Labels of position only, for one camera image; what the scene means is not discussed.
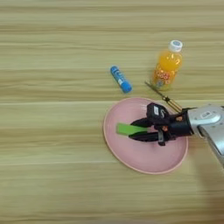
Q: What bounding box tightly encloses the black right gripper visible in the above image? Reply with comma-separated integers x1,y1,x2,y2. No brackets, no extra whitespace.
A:
128,107,195,147

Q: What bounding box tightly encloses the green marker pen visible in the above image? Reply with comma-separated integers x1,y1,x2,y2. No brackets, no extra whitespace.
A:
115,122,150,137

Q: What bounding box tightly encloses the screwdriver with brass handle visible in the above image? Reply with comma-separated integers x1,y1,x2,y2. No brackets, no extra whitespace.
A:
144,80,184,115

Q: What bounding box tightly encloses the orange juice bottle white cap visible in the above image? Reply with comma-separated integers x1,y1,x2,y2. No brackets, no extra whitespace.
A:
150,39,184,92

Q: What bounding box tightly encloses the pink round plate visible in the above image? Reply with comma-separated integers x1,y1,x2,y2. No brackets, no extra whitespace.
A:
102,96,189,175

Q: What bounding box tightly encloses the blue glue stick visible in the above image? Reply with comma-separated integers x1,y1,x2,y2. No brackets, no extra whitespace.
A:
109,65,133,95

